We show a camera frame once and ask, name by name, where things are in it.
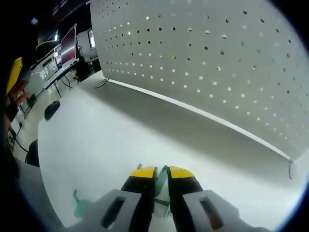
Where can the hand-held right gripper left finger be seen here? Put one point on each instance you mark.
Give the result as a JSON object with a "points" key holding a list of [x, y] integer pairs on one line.
{"points": [[142, 193]]}

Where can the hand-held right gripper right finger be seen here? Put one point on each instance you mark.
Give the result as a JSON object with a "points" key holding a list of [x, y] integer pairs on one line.
{"points": [[181, 193]]}

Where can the white perforated mounting plate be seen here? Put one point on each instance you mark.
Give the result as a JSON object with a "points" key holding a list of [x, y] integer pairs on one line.
{"points": [[193, 60]]}

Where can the round white plate foot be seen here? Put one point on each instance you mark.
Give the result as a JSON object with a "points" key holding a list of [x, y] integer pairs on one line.
{"points": [[293, 169], [99, 85]]}

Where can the grey background table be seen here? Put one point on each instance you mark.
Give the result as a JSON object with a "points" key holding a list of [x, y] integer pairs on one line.
{"points": [[51, 77]]}

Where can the black computer mouse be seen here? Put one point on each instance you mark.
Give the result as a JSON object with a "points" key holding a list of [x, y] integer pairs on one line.
{"points": [[51, 110]]}

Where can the red screen laptop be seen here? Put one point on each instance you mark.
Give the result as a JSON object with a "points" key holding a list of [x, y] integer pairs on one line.
{"points": [[68, 43]]}

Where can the black cabinet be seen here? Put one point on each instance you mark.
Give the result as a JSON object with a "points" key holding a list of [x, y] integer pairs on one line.
{"points": [[83, 70]]}

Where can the black office chair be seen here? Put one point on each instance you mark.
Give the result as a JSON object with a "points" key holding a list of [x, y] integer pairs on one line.
{"points": [[33, 152]]}

